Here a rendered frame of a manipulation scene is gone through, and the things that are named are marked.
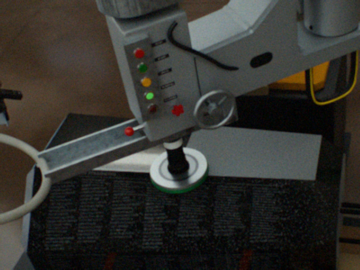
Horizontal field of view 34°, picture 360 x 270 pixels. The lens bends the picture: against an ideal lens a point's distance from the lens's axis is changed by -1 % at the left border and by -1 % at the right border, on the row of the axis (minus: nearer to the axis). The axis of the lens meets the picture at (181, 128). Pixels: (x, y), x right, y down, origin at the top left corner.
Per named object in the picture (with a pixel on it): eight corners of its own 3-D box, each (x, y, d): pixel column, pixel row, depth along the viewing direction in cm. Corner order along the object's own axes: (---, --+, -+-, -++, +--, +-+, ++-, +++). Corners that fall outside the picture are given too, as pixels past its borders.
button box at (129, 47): (163, 109, 187) (146, 32, 169) (166, 114, 185) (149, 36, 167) (140, 118, 186) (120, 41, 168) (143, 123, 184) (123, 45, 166)
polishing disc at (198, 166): (160, 197, 208) (160, 195, 207) (144, 161, 224) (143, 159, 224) (216, 177, 212) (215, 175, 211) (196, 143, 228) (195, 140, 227)
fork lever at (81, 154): (218, 93, 218) (217, 82, 215) (242, 121, 204) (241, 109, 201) (39, 158, 203) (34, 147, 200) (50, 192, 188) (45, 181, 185)
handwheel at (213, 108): (226, 106, 201) (221, 70, 191) (239, 122, 193) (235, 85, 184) (186, 122, 198) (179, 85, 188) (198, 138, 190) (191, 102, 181)
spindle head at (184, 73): (222, 81, 217) (206, -32, 189) (250, 112, 201) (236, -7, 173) (131, 115, 210) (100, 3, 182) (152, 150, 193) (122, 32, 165)
